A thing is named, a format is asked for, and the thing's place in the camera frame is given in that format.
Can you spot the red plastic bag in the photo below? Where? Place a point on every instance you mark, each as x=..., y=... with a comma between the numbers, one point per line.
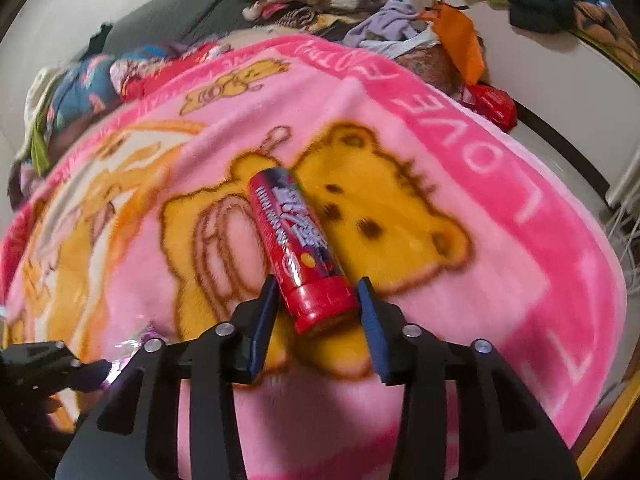
x=492, y=102

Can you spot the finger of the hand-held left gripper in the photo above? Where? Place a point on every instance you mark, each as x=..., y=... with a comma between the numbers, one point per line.
x=35, y=362

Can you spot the lilac cloth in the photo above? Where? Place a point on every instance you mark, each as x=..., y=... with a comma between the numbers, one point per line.
x=390, y=20

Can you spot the red candy tube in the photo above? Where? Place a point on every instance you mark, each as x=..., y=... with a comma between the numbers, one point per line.
x=295, y=240

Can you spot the orange patterned quilt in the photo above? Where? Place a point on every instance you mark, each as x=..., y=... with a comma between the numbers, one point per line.
x=600, y=25

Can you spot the orange bag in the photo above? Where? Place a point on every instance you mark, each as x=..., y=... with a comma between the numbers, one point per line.
x=457, y=40

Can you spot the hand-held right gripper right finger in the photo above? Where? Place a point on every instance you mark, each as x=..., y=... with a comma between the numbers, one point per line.
x=372, y=330

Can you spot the pink printed bear blanket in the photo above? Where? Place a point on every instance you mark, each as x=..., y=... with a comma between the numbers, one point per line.
x=500, y=240

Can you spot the grey headboard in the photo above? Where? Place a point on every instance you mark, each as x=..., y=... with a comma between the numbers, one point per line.
x=165, y=15

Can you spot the red blanket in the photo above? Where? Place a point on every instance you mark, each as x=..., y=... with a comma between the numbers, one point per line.
x=150, y=82

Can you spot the green cloth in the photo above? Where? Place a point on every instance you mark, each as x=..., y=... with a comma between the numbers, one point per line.
x=40, y=145

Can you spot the pink floral bag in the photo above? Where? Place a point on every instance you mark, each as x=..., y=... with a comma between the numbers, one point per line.
x=430, y=65

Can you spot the black jacket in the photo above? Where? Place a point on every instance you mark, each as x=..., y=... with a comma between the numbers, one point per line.
x=535, y=5

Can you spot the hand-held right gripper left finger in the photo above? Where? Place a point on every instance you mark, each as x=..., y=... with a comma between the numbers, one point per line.
x=262, y=320

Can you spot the dark cloth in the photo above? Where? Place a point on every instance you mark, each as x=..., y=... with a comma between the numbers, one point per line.
x=100, y=35

